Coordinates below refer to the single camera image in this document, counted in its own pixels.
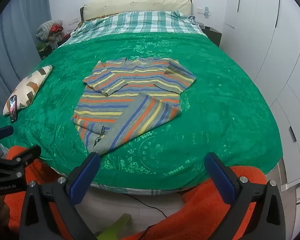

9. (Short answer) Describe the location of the green plaid bed sheet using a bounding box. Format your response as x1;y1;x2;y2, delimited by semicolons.
57;10;206;47

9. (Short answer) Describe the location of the black cable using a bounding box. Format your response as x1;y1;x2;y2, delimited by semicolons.
120;192;168;217

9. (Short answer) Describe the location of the dark nightstand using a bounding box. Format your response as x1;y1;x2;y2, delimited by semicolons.
202;26;223;47

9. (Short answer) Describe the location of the white wardrobe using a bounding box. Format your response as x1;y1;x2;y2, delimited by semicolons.
222;0;300;205

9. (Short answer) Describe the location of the grey knitted cloth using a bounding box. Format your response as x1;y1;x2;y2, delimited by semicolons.
36;19;64;42

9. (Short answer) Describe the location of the green floral bedspread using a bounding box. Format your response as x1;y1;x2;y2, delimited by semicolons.
0;31;284;190

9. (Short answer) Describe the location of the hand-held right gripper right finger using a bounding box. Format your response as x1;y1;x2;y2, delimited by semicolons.
202;152;287;240

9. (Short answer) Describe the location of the yellow green object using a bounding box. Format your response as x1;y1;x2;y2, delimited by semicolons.
96;214;132;240

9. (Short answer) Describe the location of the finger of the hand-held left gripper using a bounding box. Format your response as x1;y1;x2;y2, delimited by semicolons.
5;145;42;167
0;125;15;143

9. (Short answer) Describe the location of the black smartphone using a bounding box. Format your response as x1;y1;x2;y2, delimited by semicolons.
9;94;18;123

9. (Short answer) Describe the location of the striped knitted sweater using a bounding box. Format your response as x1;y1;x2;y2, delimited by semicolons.
72;57;197;154

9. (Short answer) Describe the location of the patterned cream brown cushion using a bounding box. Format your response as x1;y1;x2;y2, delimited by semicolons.
3;65;53;116

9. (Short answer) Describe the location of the pile of clutter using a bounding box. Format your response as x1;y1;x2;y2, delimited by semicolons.
36;31;75;60

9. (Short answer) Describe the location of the wall socket with blue plug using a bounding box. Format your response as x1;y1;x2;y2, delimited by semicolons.
197;6;211;17

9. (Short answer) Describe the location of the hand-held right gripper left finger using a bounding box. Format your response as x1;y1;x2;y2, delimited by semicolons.
19;152;101;240

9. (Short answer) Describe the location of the blue grey curtain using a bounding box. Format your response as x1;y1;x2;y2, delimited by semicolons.
0;0;51;130

